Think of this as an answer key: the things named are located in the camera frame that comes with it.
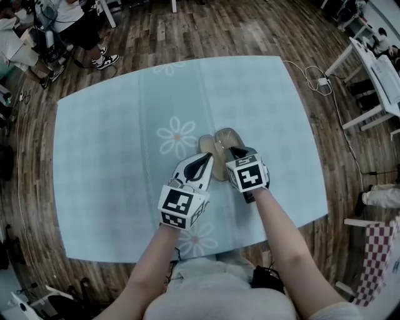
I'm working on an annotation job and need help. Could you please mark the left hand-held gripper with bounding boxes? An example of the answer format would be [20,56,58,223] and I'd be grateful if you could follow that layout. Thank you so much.
[156,152,215,232]

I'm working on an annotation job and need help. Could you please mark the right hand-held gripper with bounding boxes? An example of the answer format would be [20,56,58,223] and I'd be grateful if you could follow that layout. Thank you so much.
[224,146,271,204]

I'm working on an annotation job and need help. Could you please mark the person's right forearm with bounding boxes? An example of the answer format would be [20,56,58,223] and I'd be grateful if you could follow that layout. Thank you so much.
[251,188,348,320]

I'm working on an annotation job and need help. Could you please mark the person's left forearm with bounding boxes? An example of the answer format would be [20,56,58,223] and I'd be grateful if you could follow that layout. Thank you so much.
[93,223,183,320]

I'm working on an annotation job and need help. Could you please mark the light blue floral tablecloth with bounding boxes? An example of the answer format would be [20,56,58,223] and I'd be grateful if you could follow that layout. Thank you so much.
[52,55,329,263]

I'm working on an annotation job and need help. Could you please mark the person's white shirt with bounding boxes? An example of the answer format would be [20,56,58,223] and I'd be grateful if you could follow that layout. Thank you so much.
[142,254,365,320]

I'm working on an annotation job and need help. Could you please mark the white table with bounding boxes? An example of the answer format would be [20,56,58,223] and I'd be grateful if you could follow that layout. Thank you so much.
[324,36,400,131]
[96,0,117,29]

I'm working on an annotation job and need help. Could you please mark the white desk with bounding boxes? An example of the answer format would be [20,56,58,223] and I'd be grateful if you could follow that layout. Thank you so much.
[10,285,75,320]

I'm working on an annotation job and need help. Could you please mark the thin black cable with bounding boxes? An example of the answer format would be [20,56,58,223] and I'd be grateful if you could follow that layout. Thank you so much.
[169,246,183,283]

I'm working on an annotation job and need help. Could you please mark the white power cable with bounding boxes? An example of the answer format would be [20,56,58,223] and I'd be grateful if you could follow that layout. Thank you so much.
[282,59,367,183]

